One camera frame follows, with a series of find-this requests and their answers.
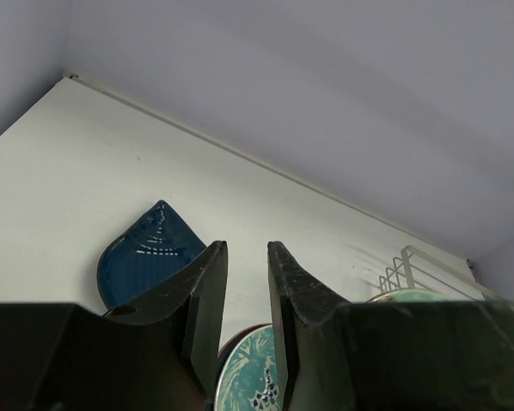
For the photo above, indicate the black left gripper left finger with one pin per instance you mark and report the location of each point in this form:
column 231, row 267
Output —
column 157, row 352

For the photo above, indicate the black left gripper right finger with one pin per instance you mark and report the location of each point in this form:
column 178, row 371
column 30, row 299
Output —
column 333, row 354

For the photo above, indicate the red and teal glazed plate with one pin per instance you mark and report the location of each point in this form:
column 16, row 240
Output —
column 247, row 375

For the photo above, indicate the green plate with white rim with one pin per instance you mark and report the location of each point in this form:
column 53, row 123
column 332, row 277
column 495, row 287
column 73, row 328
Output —
column 409, row 295

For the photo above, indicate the dark blue teardrop plate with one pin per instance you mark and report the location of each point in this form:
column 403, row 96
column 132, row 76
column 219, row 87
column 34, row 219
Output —
column 157, row 246

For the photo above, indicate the chrome wire dish rack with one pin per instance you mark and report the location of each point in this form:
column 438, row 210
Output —
column 414, row 268

